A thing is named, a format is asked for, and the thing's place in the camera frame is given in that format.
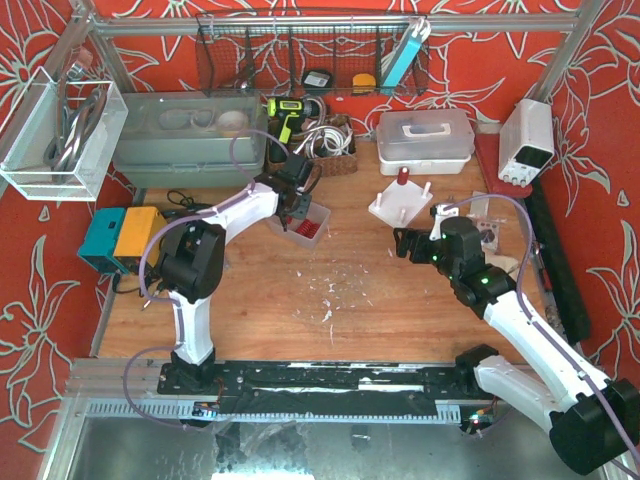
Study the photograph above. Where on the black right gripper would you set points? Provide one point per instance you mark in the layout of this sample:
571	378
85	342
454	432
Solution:
413	243

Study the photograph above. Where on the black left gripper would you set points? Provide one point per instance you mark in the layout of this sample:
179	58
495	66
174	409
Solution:
293	201

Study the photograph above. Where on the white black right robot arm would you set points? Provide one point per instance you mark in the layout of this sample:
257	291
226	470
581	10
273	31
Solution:
590	419

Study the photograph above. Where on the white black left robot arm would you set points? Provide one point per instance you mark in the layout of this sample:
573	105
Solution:
191	264

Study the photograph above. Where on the clear plastic spring tray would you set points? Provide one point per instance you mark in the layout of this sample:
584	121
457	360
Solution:
316	213

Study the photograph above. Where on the brown wicker basket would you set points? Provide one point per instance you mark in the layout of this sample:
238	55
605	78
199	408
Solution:
334	149

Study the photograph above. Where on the grey metal plate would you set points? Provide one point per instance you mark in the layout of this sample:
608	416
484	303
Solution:
479	206

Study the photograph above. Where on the white clear lidded case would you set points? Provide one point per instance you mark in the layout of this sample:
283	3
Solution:
426	142

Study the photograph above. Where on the grey plastic storage box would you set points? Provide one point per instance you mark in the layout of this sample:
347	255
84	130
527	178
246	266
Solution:
188	140

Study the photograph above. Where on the yellow tape measure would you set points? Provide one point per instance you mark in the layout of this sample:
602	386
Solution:
363	84

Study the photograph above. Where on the white bench power supply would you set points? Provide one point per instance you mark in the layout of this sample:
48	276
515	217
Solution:
526	143

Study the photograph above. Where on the orange soldering station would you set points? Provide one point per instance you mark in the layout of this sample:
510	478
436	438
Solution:
139	227

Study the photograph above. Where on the teal box device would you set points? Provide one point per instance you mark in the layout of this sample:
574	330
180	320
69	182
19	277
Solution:
101	239

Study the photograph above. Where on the blue white pack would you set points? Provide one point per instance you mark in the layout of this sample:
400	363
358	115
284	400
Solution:
396	63

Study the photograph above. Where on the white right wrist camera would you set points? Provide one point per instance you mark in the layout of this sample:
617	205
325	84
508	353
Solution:
442	211

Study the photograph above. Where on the white peg base plate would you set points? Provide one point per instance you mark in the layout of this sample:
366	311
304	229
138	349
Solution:
398	205

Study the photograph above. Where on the bagged timer switch module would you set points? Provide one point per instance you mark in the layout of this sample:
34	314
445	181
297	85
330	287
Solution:
489	229

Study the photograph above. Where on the green black cordless drill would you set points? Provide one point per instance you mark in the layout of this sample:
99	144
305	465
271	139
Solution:
290	114

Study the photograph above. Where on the black wire wall basket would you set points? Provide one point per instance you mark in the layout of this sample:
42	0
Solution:
272	61

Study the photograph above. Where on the aluminium frame top beam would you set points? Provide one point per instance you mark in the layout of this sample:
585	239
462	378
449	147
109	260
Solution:
440	23

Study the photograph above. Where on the clear acrylic wall box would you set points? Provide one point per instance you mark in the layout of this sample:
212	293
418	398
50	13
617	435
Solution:
57	143

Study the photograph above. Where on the grey slotted cable duct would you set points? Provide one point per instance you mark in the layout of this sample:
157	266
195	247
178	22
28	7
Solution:
280	407

